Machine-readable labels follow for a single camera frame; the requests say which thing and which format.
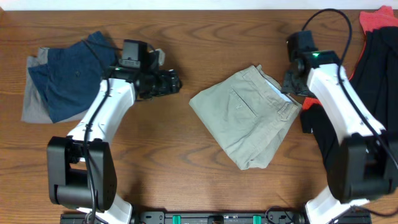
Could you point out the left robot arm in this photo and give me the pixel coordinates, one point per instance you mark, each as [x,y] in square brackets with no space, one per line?
[80,166]

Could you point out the folded grey shorts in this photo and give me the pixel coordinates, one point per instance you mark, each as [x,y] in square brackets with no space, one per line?
[53,87]

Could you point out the khaki shorts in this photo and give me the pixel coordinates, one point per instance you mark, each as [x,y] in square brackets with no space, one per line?
[248,116]

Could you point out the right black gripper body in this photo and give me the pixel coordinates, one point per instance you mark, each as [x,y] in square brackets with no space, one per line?
[298,88]

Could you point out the folded navy blue shorts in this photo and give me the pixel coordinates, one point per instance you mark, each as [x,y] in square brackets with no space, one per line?
[100,54]

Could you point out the red garment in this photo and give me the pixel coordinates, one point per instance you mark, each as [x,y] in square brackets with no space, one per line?
[370,21]

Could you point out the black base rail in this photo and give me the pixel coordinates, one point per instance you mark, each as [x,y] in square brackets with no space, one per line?
[271,216]

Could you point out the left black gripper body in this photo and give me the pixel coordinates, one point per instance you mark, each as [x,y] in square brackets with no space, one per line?
[160,84]

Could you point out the black garment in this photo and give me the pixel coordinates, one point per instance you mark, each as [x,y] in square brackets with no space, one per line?
[374,80]

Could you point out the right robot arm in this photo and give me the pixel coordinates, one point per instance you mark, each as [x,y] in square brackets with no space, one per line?
[365,165]

